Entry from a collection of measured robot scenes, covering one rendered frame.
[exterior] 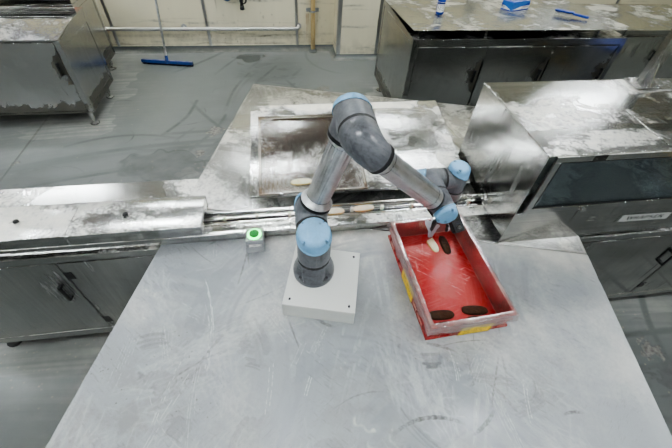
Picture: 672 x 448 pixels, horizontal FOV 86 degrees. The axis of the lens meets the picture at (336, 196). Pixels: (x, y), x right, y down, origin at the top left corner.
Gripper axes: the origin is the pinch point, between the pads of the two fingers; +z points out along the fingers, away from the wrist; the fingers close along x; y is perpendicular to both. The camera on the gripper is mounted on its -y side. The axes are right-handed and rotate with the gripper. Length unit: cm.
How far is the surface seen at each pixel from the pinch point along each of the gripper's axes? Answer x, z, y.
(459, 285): 1.3, 8.5, -19.7
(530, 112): -43, -39, 16
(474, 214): -25.3, 4.8, 6.6
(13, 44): 197, 13, 286
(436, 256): 2.0, 8.5, -4.7
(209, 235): 87, 5, 36
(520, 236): -36.9, 5.6, -10.6
